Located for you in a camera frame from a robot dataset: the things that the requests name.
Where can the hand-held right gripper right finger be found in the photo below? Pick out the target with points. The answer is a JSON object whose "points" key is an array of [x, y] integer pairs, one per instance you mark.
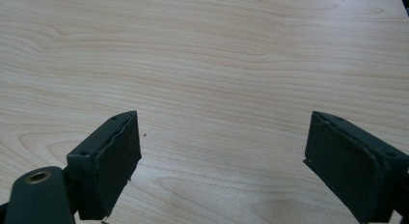
{"points": [[350, 159]]}

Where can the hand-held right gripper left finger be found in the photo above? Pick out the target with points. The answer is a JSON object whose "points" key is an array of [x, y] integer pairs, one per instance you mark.
{"points": [[106, 166]]}

